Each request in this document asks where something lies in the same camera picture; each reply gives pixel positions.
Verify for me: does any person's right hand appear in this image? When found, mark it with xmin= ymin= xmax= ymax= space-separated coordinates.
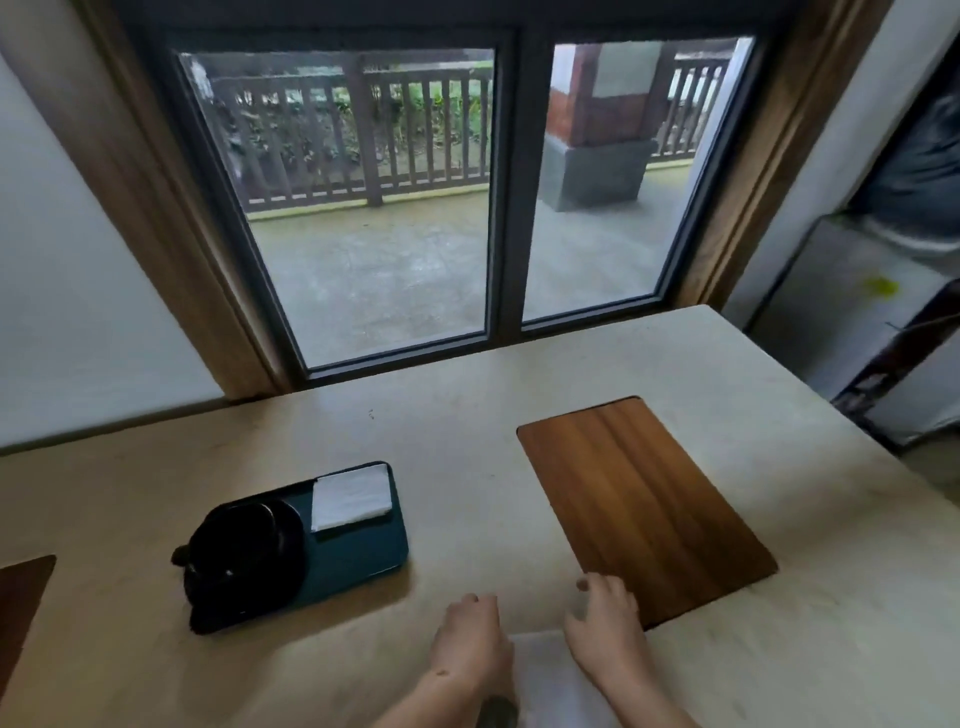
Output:
xmin=562 ymin=573 xmax=651 ymax=690

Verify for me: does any brick and stone pillar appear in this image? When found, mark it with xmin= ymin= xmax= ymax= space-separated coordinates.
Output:
xmin=538 ymin=41 xmax=678 ymax=213

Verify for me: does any short wooden balcony railing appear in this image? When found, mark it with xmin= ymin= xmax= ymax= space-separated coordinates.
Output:
xmin=648 ymin=46 xmax=735 ymax=165

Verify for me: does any person's left hand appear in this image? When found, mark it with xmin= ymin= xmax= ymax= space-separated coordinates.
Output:
xmin=430 ymin=592 xmax=519 ymax=700

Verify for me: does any person's right forearm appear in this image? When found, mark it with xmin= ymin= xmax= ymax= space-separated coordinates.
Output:
xmin=596 ymin=669 xmax=703 ymax=728

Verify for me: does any dark green rectangular tray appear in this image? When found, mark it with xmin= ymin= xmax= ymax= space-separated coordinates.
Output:
xmin=187 ymin=460 xmax=411 ymax=636

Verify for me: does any white cabinet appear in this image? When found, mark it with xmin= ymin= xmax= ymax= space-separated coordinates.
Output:
xmin=748 ymin=213 xmax=960 ymax=410

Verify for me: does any brown wooden window trim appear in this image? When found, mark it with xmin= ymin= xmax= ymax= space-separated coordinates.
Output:
xmin=675 ymin=0 xmax=895 ymax=313
xmin=71 ymin=0 xmax=295 ymax=402

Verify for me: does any white folded towel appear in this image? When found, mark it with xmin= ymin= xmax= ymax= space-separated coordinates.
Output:
xmin=310 ymin=462 xmax=396 ymax=534

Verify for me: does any wooden placemat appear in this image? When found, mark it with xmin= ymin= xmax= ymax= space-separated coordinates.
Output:
xmin=516 ymin=396 xmax=780 ymax=632
xmin=0 ymin=554 xmax=58 ymax=680

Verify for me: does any white cloth napkin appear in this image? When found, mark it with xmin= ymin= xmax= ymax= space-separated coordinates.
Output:
xmin=508 ymin=630 xmax=612 ymax=728

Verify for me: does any dark framed sliding glass window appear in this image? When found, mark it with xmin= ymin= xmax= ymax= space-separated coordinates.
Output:
xmin=123 ymin=0 xmax=785 ymax=390

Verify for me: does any person's left forearm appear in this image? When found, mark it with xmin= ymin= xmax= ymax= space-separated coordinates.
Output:
xmin=372 ymin=669 xmax=508 ymax=728

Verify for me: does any dark bag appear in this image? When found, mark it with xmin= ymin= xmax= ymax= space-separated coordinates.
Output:
xmin=847 ymin=71 xmax=960 ymax=252

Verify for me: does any black cup with saucer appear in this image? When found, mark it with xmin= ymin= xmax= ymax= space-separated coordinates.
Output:
xmin=170 ymin=498 xmax=309 ymax=633

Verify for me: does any long wooden balcony railing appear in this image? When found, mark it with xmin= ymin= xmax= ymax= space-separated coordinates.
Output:
xmin=187 ymin=61 xmax=497 ymax=213

